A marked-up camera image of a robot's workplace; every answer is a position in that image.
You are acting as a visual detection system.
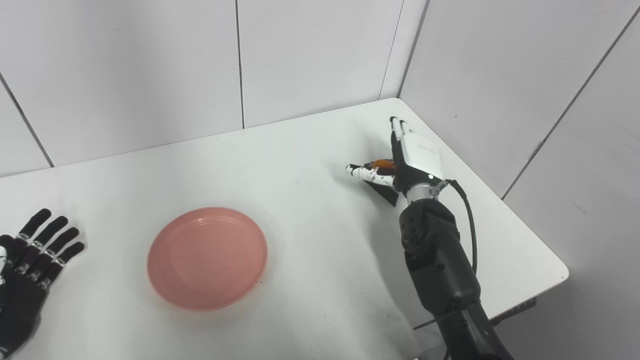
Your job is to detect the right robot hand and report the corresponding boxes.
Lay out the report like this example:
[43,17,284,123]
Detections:
[345,116,445,194]

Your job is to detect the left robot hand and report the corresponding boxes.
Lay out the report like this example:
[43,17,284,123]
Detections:
[0,208,86,357]

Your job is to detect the cake slice with fruit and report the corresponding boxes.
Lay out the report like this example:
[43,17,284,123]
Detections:
[358,158,401,208]

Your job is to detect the pink round plate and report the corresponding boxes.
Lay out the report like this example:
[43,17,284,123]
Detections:
[146,207,269,312]

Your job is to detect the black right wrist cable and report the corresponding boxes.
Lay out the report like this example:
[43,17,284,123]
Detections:
[434,179,479,275]

